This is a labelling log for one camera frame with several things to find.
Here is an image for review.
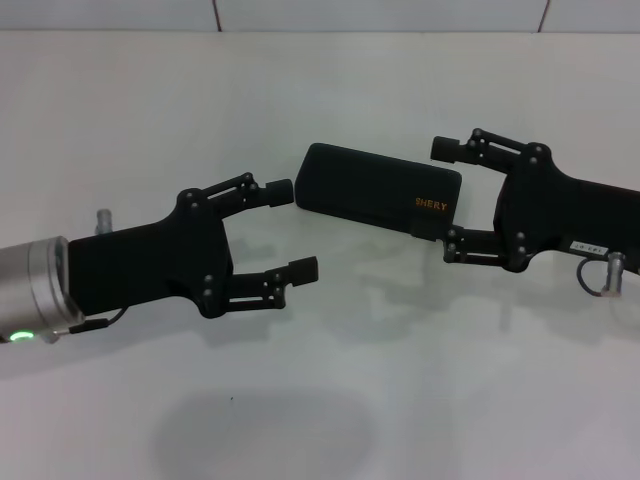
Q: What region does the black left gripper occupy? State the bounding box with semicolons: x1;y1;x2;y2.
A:
66;171;295;320

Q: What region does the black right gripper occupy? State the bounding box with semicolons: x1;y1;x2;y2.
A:
430;126;640;277

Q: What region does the black glasses case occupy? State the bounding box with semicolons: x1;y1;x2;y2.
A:
293;141;464;246

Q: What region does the right arm dark cable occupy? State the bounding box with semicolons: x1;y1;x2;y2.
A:
576;256;609;297

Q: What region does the left arm black plug cable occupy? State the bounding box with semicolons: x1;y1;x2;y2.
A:
49;306;132;342

